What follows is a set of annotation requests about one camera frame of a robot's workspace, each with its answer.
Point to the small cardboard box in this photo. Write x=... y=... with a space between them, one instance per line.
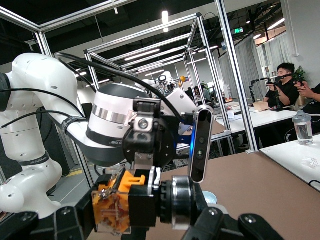
x=261 y=106

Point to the white table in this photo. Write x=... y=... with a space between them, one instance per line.
x=287 y=160
x=262 y=120

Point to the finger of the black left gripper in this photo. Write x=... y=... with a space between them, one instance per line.
x=143 y=161
x=147 y=107

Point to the clear water bottle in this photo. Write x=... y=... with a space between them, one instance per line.
x=303 y=130

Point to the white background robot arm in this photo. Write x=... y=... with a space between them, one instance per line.
x=163 y=78

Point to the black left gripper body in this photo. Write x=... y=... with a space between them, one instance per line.
x=163 y=143

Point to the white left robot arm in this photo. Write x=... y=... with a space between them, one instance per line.
x=37 y=75

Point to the ceiling tube light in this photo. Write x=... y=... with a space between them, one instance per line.
x=165 y=21

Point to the person with glasses black shirt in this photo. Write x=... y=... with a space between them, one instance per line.
x=285 y=87

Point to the person in black shirt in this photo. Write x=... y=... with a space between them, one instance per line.
x=312 y=100

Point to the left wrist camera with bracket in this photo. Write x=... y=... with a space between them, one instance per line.
x=201 y=140

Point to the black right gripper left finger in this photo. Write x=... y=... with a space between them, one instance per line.
x=62 y=225

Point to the clear plastic item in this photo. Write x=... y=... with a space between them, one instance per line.
x=310 y=162

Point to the aluminium profile frame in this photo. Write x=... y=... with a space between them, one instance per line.
x=237 y=82
x=202 y=42

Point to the green exit sign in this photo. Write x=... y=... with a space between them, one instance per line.
x=238 y=30

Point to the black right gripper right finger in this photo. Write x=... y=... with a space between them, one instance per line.
x=212 y=225

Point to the green plant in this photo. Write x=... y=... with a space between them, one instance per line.
x=300 y=73

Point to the white lunch box grey clips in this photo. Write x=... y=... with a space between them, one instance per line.
x=218 y=208

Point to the light blue round plate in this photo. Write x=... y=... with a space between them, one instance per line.
x=210 y=197

